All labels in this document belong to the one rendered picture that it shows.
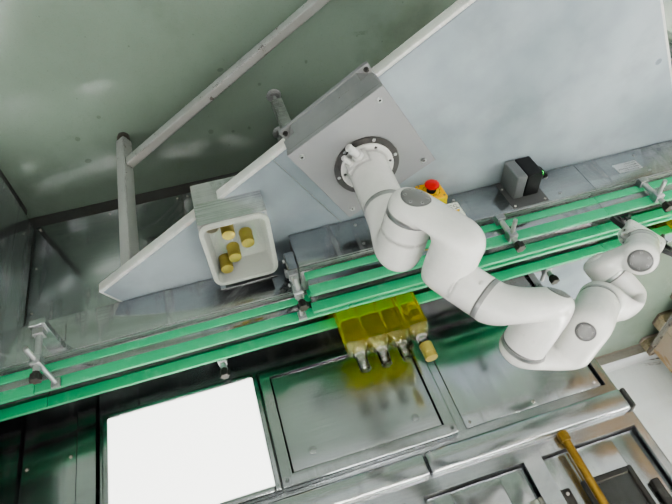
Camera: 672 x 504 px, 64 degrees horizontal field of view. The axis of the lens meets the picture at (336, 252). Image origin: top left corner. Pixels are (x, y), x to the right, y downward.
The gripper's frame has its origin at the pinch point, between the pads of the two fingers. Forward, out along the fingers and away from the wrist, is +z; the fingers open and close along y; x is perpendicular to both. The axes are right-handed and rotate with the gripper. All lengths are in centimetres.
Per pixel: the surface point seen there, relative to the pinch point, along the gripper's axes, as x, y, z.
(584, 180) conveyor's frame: 0.3, -19.1, 16.8
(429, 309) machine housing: -53, -34, -7
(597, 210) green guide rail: -3.8, -11.4, 9.8
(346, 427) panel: -72, -31, -51
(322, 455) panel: -76, -31, -59
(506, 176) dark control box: -6.9, -37.2, 1.9
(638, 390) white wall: -183, 118, 322
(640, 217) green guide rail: -2.1, 0.1, 23.8
